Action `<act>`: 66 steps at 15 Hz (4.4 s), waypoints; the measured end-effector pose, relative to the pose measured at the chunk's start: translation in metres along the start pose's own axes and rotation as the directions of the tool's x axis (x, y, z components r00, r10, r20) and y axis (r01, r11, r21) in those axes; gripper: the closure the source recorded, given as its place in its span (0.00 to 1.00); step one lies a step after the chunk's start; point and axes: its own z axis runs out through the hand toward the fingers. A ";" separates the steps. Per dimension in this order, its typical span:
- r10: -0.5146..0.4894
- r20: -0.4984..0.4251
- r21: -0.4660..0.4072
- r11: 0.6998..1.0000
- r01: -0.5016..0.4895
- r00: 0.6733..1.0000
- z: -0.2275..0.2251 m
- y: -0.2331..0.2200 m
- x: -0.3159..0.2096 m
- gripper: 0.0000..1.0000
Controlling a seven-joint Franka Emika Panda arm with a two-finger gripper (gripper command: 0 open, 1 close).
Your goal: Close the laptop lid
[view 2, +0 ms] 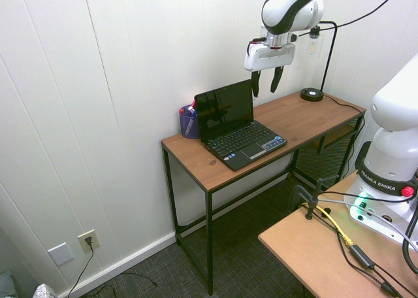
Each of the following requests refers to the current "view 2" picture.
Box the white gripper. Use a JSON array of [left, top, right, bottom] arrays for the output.
[[244, 38, 298, 98]]

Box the black laptop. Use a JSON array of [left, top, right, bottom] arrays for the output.
[[193, 79, 289, 172]]

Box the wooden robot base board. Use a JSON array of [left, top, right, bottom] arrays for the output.
[[258, 170, 418, 298]]

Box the black desk lamp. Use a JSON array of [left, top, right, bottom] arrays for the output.
[[300, 20, 338, 103]]

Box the purple mesh pen holder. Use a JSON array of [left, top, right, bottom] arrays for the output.
[[178, 105, 201, 140]]

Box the black metal clamp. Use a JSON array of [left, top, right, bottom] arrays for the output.
[[289, 175, 343, 221]]

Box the patterned tissue box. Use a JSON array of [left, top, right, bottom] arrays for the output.
[[33, 283, 58, 298]]

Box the grey-blue cushion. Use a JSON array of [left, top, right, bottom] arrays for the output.
[[0, 269, 18, 298]]

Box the wooden desk with black frame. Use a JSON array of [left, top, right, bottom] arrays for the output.
[[160, 91, 367, 296]]

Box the black lamp cord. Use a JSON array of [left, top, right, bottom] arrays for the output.
[[322, 93, 363, 174]]

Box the yellow ethernet cable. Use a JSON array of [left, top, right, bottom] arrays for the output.
[[300, 203, 355, 247]]

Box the grey cable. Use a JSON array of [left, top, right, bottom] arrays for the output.
[[318, 199, 418, 242]]

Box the black cable adapter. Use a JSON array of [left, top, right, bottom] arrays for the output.
[[349, 244, 376, 269]]

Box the beige wall outlet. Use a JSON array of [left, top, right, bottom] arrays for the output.
[[77, 229, 101, 254]]

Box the black power cord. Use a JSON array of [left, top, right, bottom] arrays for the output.
[[68, 237, 157, 298]]

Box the white blank wall plate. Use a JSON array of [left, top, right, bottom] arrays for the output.
[[47, 242, 76, 267]]

